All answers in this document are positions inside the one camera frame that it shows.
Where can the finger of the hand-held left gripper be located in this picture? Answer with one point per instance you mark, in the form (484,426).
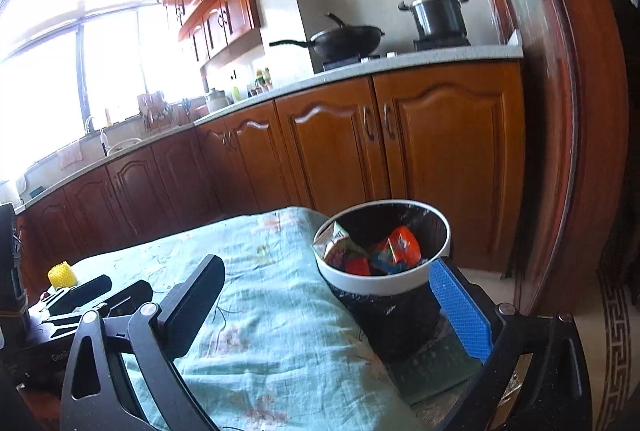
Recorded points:
(85,292)
(130,298)

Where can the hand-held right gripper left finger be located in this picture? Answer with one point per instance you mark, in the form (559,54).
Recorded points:
(195,306)

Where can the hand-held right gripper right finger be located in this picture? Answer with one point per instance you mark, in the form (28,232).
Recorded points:
(460,311)

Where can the yellow textured ball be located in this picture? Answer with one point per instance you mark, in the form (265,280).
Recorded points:
(62,276)

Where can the white bin with black bag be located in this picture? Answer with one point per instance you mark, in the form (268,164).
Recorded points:
(380,283)

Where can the red snack wrapper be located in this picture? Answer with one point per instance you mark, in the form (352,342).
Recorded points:
(402,246)

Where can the blue purple wrapper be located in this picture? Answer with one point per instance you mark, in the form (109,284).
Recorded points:
(385,263)

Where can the white printed carton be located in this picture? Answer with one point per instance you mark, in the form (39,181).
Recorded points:
(337,248)

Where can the dark green mat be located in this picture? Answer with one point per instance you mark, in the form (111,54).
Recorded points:
(435,371)

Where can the light green floral tablecloth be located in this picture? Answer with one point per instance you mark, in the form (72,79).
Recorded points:
(280,311)

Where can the beige patterned rug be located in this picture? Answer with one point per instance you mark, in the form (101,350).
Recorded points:
(612,336)

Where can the chrome faucet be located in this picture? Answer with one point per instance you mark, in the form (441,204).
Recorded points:
(90,123)

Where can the wooden base cabinets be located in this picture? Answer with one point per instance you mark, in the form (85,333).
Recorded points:
(440,136)

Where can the brown utensil rack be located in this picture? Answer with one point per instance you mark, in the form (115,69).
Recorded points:
(155,108)

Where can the large kitchen window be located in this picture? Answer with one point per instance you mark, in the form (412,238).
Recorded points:
(100,71)

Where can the cluster of condiment bottles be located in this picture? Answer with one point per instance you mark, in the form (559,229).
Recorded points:
(261,83)

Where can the wooden framed glass door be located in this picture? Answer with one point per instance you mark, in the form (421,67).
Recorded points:
(600,111)

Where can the grey kitchen countertop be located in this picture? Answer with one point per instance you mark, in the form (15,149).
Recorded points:
(425,55)

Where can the black gas stove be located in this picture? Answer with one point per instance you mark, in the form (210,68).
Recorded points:
(445,43)

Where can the black wok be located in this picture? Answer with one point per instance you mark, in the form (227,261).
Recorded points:
(350,41)

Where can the black cooking pot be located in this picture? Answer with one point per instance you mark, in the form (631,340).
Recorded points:
(440,18)

